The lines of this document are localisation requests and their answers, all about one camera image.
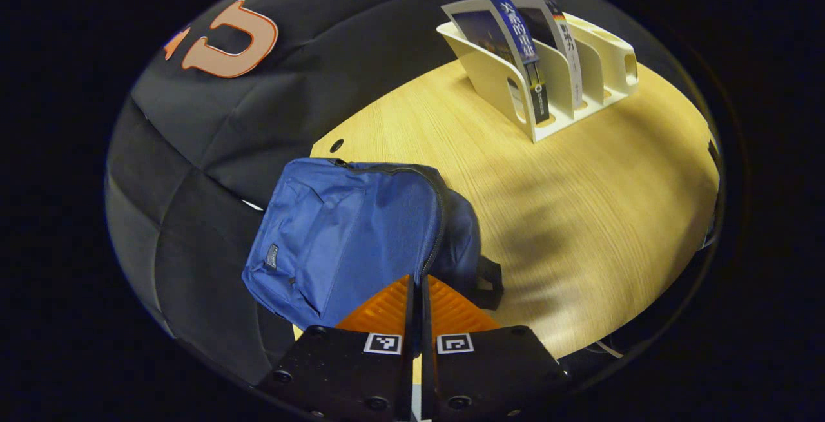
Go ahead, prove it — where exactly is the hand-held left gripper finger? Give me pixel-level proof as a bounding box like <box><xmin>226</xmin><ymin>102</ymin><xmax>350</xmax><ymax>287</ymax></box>
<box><xmin>257</xmin><ymin>274</ymin><xmax>418</xmax><ymax>422</ymax></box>
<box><xmin>421</xmin><ymin>274</ymin><xmax>573</xmax><ymax>422</ymax></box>

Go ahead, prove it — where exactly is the blue schoolbag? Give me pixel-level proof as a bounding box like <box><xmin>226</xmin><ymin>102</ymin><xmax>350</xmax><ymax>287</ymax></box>
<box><xmin>242</xmin><ymin>157</ymin><xmax>505</xmax><ymax>332</ymax></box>

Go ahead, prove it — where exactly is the white bookshelf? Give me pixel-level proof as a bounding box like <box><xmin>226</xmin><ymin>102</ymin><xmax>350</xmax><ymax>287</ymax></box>
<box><xmin>436</xmin><ymin>0</ymin><xmax>640</xmax><ymax>144</ymax></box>

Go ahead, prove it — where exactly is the white spine book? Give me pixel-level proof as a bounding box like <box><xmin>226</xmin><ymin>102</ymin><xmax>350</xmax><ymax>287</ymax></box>
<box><xmin>516</xmin><ymin>0</ymin><xmax>585</xmax><ymax>111</ymax></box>

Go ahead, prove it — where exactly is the blue spine book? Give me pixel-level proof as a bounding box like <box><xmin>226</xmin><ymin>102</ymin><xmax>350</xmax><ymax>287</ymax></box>
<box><xmin>449</xmin><ymin>0</ymin><xmax>552</xmax><ymax>125</ymax></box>

